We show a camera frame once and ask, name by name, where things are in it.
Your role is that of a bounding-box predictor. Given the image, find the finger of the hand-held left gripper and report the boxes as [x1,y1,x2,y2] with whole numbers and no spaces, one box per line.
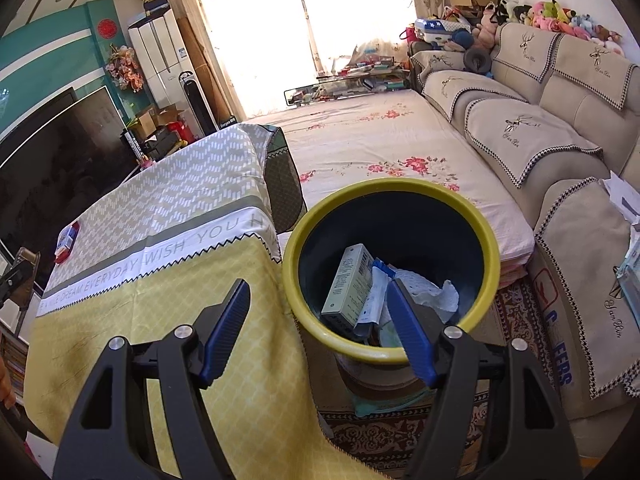
[12,247,41,281]

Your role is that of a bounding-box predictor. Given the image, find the pile of plush toys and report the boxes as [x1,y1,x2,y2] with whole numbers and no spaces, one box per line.
[472,0,626,56]

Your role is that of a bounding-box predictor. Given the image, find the round stool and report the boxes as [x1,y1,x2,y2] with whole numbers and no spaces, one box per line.
[335,347,436,416]

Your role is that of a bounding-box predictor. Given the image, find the blue and white sachet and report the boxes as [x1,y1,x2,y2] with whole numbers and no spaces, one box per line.
[355,258,396,337]

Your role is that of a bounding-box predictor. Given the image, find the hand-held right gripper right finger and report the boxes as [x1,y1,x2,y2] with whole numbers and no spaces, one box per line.
[387,280,583,480]

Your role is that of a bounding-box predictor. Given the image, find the beige sofa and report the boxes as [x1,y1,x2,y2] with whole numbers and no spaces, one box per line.
[410,22,640,421]

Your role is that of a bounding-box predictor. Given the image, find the large curved television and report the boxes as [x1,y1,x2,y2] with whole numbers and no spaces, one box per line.
[0,85,136,281]

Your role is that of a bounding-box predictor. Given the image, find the dark grey neck pillow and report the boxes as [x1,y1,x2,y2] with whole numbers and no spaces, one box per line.
[462,47,493,73]

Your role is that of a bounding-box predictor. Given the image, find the patterned brown rug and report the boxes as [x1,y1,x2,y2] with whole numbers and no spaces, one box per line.
[300,280,566,466]

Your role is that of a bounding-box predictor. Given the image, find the red and blue packet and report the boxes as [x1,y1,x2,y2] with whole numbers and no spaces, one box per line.
[54,222,81,264]

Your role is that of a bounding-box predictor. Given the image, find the floral mattress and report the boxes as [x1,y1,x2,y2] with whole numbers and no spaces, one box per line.
[255,89,536,281]

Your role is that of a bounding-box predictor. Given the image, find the hanging flower decoration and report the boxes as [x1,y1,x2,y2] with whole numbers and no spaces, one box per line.
[106,45,146,93]

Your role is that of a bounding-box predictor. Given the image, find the white refrigerator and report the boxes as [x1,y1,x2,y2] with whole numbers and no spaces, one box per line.
[127,10,193,106]

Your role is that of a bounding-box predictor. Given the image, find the white papers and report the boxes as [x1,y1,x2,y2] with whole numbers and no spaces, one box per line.
[602,172,640,231]

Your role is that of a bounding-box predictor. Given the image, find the yellow rimmed trash bin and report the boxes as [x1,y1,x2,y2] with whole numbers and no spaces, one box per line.
[282,178,501,365]

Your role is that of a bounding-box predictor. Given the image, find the white towel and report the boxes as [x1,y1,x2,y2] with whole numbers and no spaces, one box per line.
[395,269,460,323]

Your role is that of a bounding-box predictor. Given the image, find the printed cardboard sheet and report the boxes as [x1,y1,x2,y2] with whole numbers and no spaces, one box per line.
[530,250,576,386]

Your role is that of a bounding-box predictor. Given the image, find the open cardboard boxes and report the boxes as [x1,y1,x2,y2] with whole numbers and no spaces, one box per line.
[132,105,186,141]

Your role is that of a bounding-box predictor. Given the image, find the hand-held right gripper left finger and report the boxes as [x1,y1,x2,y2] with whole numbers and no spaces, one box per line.
[52,279,251,480]

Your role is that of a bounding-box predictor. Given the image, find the star print bag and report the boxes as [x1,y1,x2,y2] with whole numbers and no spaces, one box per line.
[415,17,458,43]

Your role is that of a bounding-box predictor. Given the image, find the cluttered glass coffee table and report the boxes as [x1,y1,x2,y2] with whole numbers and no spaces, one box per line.
[282,55,413,108]

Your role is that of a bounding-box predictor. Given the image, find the black tower fan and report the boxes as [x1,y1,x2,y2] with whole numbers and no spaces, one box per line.
[180,71,213,138]

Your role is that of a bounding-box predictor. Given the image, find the sheer beige curtains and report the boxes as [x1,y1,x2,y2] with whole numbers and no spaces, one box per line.
[165,0,446,116]

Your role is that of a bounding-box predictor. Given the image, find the light green carton box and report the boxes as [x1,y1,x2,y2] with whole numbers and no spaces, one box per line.
[320,244,375,331]

